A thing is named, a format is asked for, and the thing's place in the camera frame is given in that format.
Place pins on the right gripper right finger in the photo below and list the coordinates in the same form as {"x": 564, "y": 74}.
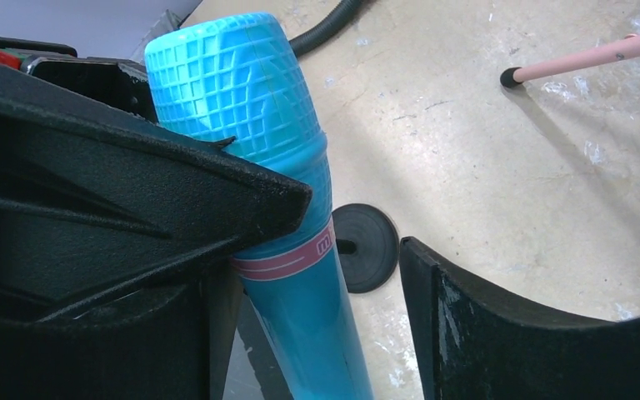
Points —
{"x": 476, "y": 340}

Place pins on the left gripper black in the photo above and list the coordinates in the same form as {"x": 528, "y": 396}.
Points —
{"x": 96, "y": 203}

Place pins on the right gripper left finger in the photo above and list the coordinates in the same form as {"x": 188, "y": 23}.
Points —
{"x": 163, "y": 342}

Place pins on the black microphone desk stand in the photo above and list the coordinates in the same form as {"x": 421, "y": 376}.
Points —
{"x": 367, "y": 243}

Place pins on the blue toy microphone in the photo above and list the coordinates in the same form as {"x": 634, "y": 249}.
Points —
{"x": 237, "y": 77}

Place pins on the pink music stand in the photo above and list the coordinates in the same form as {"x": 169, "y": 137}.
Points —
{"x": 622, "y": 50}

